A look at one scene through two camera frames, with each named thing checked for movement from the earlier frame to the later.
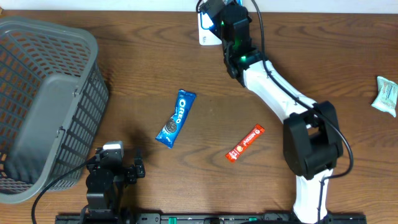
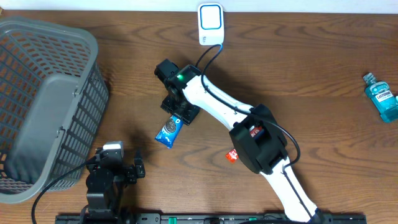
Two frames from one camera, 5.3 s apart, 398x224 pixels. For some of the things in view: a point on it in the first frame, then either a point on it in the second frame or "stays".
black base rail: x=209 y=219 stays
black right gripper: x=217 y=26 to x=185 y=115
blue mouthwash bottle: x=207 y=23 to x=385 y=101
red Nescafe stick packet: x=255 y=132 stays
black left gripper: x=129 y=172 stays
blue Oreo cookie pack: x=185 y=102 stays
